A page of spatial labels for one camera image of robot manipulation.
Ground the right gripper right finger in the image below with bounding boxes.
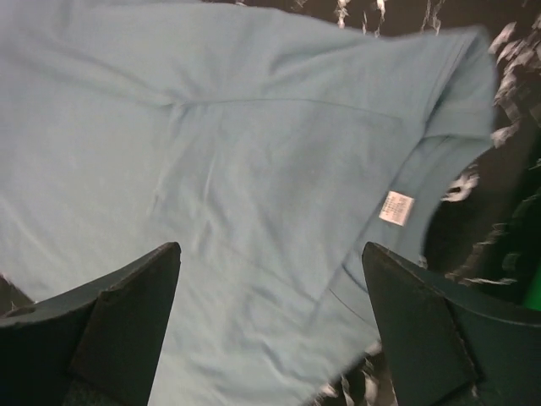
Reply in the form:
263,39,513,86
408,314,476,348
362,243,540,405

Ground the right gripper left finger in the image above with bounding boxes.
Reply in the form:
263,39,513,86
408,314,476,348
1,242,181,405

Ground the grey-blue t shirt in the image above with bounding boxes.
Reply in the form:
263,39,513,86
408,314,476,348
1,1,496,405

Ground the green plastic bin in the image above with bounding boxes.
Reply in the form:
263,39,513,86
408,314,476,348
504,159,540,311

